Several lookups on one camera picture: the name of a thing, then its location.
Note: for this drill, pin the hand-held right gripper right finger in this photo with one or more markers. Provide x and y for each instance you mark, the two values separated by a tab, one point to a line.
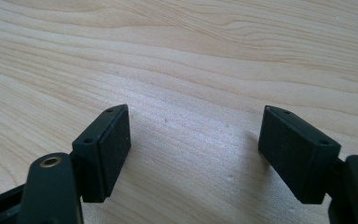
298	155

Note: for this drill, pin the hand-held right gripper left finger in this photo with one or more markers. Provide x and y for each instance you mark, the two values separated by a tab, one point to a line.
101	157

